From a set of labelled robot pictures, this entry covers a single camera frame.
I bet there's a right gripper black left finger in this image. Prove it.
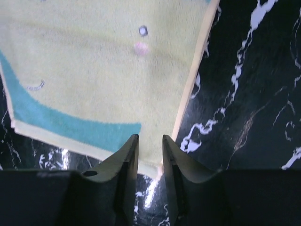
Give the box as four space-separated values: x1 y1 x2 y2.
0 134 139 226

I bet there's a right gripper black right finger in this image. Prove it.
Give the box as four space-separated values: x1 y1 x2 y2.
162 135 301 226

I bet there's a teal patterned towel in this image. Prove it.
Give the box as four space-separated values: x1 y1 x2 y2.
0 0 219 179

